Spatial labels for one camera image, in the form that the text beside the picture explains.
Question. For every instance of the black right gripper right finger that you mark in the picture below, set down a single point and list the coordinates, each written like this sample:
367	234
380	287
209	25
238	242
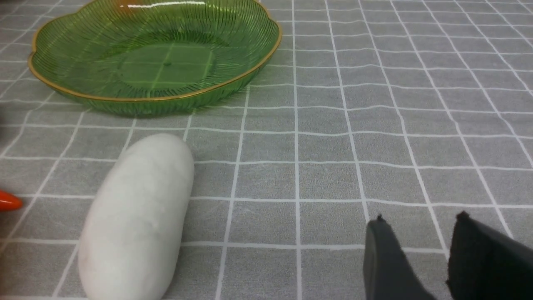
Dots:
485	264

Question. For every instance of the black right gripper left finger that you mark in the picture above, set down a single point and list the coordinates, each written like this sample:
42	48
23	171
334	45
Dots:
387	273

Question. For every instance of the white radish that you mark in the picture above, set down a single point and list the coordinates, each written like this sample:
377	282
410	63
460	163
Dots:
130	242

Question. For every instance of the orange carrot with green leaves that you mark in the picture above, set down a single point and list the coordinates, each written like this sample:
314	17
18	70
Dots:
9	202

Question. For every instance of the grey checked tablecloth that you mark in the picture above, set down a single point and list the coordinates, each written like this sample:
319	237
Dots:
413	109

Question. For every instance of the green glass leaf plate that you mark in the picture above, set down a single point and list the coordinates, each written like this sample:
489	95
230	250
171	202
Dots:
159	57

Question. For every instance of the small orange cube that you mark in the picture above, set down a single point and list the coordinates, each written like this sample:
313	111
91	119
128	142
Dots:
126	3

